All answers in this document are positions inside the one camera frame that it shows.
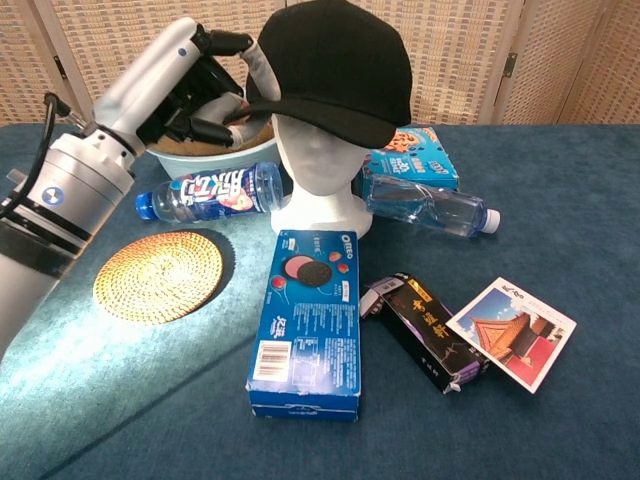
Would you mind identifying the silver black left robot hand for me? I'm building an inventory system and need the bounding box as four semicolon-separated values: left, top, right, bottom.
92;16;282;151

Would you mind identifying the black baseball cap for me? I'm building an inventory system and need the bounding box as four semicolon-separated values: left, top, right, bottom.
222;0;413;150

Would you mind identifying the woven folding screen panel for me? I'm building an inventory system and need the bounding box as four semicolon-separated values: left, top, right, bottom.
492;0;609;126
287;0;526;126
559;0;640;126
0;0;94;126
32;0;294;126

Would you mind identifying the light blue plastic basin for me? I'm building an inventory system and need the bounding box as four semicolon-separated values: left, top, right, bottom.
144;87;279;180

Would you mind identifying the brown plush toy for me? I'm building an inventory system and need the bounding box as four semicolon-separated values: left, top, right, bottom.
149;122;275;154

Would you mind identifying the blue labelled drink bottle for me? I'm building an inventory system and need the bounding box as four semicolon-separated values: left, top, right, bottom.
135;160;286;224

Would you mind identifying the white foam mannequin head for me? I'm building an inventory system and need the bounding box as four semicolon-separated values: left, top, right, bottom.
269;112;375;236

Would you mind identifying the round woven rattan coaster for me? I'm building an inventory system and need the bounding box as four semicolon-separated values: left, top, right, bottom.
92;230;225;326

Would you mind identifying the blue chocolate chip cookie box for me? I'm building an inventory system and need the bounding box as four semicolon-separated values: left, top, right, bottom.
357;125;460;194

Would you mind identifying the blue Oreo box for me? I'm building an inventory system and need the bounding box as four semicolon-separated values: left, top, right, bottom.
244;229;362;423

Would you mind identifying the clear plastic water bottle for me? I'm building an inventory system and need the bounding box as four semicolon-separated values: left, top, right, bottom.
363;173;502;240

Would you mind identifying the black box with gold lettering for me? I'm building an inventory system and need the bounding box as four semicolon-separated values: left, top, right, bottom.
359;272;491;396

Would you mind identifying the blue tablecloth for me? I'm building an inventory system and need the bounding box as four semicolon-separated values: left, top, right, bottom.
0;122;640;480

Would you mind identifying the postcard with red building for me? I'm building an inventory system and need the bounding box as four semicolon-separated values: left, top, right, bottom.
445;277;578;395

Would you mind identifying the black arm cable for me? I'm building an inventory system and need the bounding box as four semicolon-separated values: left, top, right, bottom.
0;91;72;217

